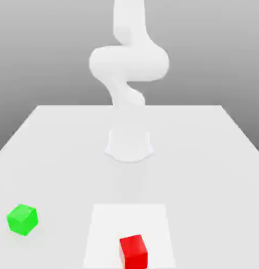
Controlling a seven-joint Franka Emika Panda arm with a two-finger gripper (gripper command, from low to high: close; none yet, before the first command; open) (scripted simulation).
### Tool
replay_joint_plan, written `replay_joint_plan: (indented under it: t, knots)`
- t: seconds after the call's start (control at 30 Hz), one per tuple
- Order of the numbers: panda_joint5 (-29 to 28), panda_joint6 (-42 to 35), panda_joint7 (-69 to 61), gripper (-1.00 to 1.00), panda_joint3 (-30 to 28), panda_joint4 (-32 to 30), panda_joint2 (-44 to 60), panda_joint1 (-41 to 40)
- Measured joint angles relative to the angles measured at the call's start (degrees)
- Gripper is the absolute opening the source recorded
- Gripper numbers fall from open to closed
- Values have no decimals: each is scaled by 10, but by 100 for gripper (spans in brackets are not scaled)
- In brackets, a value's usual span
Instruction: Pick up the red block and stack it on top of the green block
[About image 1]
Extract small green cube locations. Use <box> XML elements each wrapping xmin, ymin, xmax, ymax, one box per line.
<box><xmin>6</xmin><ymin>203</ymin><xmax>39</xmax><ymax>236</ymax></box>

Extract small red cube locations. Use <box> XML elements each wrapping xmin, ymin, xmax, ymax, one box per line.
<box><xmin>118</xmin><ymin>234</ymin><xmax>149</xmax><ymax>269</ymax></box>

